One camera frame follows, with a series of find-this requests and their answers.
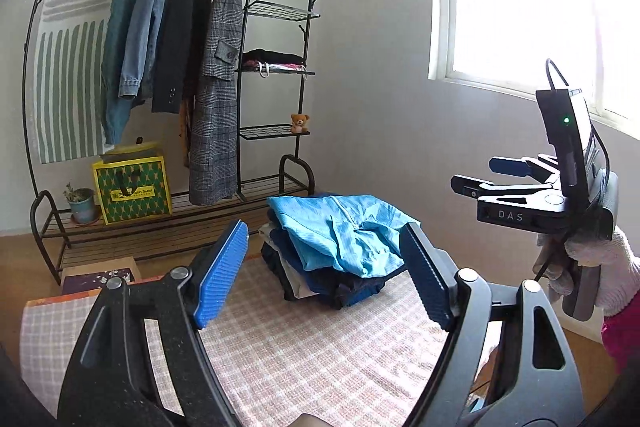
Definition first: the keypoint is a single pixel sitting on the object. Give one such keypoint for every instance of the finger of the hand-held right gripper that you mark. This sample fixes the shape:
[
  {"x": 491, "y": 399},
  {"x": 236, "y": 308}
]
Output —
[
  {"x": 507, "y": 166},
  {"x": 480, "y": 192}
]

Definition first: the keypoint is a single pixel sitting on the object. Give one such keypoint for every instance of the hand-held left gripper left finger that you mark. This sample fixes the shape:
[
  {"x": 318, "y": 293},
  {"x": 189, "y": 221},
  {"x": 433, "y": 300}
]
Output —
[{"x": 222, "y": 272}]

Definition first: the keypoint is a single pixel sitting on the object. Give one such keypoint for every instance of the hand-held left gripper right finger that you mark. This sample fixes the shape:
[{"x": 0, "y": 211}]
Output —
[{"x": 427, "y": 277}]

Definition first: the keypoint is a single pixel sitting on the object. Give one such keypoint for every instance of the blue pinstriped work coat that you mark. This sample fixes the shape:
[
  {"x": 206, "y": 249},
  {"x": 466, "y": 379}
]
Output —
[{"x": 340, "y": 232}]

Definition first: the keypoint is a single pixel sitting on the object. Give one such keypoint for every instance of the person's right forearm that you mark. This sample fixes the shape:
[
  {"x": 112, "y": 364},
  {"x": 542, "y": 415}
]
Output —
[{"x": 625, "y": 342}]

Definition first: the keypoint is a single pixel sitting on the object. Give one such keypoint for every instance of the pile of dark folded clothes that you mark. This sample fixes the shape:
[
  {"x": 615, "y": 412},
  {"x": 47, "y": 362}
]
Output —
[{"x": 320, "y": 292}]

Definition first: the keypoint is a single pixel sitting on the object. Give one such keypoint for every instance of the black metal clothes rack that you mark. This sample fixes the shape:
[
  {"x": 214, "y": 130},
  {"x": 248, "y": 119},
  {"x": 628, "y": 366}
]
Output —
[{"x": 296, "y": 157}]

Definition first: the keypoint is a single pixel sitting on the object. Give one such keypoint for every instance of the folded clothes on rack shelf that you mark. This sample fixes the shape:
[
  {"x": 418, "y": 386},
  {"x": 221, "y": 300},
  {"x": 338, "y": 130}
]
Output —
[{"x": 272, "y": 57}]

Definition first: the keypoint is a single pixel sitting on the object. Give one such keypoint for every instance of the person's right hand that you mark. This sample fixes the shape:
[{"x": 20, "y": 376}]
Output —
[{"x": 622, "y": 272}]

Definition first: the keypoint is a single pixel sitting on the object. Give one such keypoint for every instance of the pink plaid blanket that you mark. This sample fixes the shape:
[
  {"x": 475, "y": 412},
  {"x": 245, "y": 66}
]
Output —
[{"x": 300, "y": 357}]

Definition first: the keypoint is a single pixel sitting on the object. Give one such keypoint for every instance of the yellow green patterned bag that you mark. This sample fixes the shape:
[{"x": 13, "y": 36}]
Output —
[{"x": 135, "y": 192}]

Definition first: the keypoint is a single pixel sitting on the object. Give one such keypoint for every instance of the cardboard box on floor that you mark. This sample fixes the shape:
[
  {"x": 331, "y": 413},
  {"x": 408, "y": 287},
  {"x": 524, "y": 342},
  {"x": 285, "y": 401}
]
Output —
[{"x": 95, "y": 277}]

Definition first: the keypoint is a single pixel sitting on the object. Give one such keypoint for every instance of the potted plant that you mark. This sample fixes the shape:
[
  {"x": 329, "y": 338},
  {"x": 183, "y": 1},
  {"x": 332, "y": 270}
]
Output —
[{"x": 82, "y": 207}]

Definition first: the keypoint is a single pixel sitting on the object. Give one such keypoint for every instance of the grey plaid coat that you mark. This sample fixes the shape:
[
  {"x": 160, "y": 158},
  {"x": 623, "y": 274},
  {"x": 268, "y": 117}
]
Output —
[{"x": 217, "y": 117}]

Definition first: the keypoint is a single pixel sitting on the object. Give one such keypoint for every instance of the small teddy bear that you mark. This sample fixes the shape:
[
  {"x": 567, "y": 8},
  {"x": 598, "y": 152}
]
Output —
[{"x": 300, "y": 123}]

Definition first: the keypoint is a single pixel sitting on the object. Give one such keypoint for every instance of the black coat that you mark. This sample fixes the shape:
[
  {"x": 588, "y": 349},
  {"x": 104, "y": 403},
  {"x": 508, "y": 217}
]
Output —
[{"x": 182, "y": 37}]

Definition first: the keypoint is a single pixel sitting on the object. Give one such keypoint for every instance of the teal denim jacket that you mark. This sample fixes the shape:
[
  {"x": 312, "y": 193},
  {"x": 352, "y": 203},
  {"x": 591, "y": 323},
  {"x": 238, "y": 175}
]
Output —
[{"x": 117, "y": 57}]

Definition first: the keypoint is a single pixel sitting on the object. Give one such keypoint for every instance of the blue denim jacket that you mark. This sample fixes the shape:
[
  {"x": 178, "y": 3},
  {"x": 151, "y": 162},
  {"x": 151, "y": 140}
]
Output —
[{"x": 150, "y": 22}]

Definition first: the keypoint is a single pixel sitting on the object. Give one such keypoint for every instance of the green striped wall cloth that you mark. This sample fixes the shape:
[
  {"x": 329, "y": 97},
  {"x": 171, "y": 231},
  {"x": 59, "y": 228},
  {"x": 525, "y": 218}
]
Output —
[{"x": 65, "y": 82}]

